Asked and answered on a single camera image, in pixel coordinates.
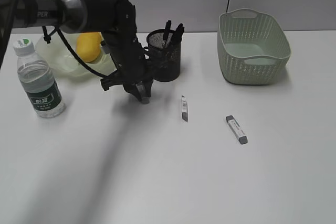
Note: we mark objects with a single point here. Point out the black marker pen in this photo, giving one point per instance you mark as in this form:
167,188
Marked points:
177,36
166,33

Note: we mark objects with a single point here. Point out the yellow mango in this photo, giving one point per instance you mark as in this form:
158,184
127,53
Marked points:
88,46

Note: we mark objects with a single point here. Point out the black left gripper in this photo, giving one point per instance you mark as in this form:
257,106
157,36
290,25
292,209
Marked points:
127,53

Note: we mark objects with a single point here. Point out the black mesh pen holder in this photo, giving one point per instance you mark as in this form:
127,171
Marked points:
166,58

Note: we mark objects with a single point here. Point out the clear water bottle green label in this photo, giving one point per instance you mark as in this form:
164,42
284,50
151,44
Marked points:
37,80

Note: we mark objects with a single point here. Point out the light green woven basket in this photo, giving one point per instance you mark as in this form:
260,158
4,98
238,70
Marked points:
252,48

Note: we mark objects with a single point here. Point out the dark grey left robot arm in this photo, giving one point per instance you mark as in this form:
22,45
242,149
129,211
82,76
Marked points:
65,16

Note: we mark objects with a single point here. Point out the white grey eraser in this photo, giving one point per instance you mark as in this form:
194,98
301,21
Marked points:
184,108
237,130
145,101

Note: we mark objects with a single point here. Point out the black marker pen front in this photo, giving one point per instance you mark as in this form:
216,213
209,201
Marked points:
166,33

